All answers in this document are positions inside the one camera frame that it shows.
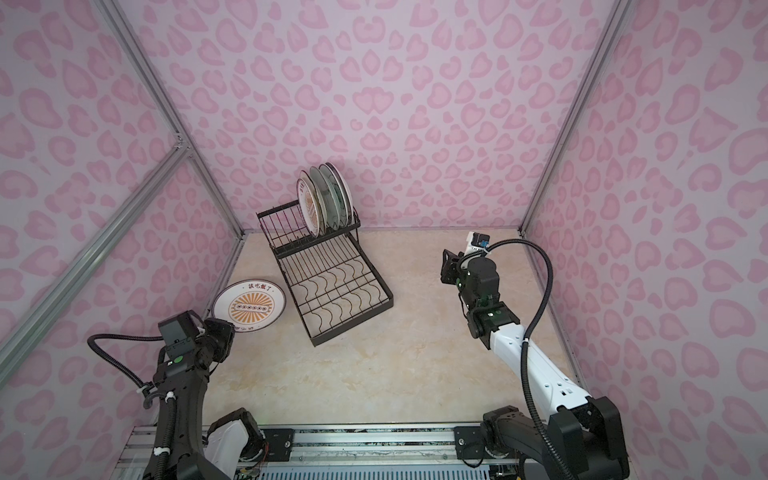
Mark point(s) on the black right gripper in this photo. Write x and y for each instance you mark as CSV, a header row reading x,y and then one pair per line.
x,y
452,267

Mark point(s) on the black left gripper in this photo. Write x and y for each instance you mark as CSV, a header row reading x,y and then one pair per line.
x,y
222,335

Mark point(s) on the orange sunburst plate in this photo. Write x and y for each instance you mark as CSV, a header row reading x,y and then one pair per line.
x,y
250,305
301,192

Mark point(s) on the dark green rim plate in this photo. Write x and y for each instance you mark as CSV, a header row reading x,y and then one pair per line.
x,y
345,191

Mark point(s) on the light blue flower plate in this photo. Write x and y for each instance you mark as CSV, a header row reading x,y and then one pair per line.
x,y
330,209

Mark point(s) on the cream floral rim plate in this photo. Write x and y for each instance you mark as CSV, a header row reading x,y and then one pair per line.
x,y
318,221

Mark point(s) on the white plate quatrefoil emblem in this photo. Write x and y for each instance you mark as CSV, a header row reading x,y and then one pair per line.
x,y
337,199

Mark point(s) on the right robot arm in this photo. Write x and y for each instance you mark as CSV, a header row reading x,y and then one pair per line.
x,y
569,432

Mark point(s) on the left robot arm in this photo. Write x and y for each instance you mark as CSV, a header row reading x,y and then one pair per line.
x,y
181,449

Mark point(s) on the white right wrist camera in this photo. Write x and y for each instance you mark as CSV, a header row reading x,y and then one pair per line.
x,y
477,242

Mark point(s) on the black wire dish rack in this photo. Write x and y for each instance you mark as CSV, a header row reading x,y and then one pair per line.
x,y
334,285

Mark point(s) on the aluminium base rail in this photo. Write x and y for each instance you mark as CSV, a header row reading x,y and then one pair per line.
x,y
380,451

